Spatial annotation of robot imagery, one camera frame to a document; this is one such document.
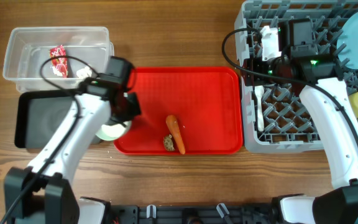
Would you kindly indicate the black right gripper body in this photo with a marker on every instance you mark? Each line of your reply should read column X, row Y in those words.
column 252, row 66

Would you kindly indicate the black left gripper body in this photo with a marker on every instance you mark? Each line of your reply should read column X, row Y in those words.
column 131, row 108

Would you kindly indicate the red serving tray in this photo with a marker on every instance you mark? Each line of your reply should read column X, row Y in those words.
column 205, row 101

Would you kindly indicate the grey dishwasher rack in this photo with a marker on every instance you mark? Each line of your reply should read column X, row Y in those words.
column 288, row 126

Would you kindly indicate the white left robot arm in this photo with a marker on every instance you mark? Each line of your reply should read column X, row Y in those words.
column 42, row 192

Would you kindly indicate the green bowl with rice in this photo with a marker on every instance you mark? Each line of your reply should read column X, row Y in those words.
column 113, row 132

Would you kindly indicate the white tissue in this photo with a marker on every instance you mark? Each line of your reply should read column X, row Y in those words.
column 84, row 72

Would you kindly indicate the brown shiitake mushroom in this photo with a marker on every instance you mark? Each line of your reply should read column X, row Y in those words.
column 168, row 143

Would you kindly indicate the orange carrot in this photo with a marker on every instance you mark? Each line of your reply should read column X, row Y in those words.
column 172, row 124

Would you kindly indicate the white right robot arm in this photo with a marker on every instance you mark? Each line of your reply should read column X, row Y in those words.
column 323, row 93

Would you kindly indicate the red snack wrapper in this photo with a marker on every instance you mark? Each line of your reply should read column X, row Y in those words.
column 59, row 62

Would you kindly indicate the black tray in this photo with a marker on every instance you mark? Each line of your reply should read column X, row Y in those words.
column 44, row 118

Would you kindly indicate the clear plastic bin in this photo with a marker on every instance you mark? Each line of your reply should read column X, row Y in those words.
column 29, row 47

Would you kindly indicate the white plastic spoon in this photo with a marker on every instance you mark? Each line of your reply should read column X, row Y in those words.
column 259, row 92

